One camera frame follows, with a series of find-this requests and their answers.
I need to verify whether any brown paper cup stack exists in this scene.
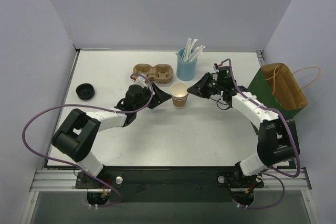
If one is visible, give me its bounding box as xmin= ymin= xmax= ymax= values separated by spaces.
xmin=170 ymin=82 xmax=188 ymax=109

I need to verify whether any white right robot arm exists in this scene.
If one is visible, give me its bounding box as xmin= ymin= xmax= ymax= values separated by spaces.
xmin=187 ymin=67 xmax=299 ymax=186

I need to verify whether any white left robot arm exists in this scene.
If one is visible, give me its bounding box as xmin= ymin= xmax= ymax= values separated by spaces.
xmin=51 ymin=84 xmax=172 ymax=188

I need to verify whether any brown cardboard cup carrier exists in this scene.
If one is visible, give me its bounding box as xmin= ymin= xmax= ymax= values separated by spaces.
xmin=132 ymin=63 xmax=173 ymax=84

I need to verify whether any blue straw holder cup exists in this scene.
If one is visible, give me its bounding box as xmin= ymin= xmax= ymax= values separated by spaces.
xmin=176 ymin=48 xmax=197 ymax=81

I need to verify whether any white wrapped straw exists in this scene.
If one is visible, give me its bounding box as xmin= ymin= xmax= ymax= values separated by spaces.
xmin=188 ymin=45 xmax=205 ymax=62
xmin=186 ymin=39 xmax=198 ymax=62
xmin=183 ymin=38 xmax=192 ymax=61

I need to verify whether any green paper bag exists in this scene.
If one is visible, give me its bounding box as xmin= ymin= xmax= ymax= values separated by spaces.
xmin=247 ymin=63 xmax=314 ymax=119

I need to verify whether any black lid stack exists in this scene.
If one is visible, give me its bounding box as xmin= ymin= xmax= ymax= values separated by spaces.
xmin=76 ymin=83 xmax=95 ymax=101

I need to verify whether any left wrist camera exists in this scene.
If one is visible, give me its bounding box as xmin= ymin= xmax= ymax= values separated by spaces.
xmin=131 ymin=75 xmax=149 ymax=88

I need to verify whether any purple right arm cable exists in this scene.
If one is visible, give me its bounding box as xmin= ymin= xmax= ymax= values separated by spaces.
xmin=217 ymin=58 xmax=301 ymax=209

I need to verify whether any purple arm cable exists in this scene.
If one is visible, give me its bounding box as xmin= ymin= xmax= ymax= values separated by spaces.
xmin=22 ymin=76 xmax=153 ymax=208
xmin=217 ymin=58 xmax=301 ymax=209

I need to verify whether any aluminium table rail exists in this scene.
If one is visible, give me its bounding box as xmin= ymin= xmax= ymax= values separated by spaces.
xmin=43 ymin=49 xmax=81 ymax=169

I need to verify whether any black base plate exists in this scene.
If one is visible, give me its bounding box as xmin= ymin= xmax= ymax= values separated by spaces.
xmin=75 ymin=166 xmax=264 ymax=205

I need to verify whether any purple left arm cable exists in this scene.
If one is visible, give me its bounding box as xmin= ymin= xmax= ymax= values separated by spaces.
xmin=22 ymin=76 xmax=153 ymax=208

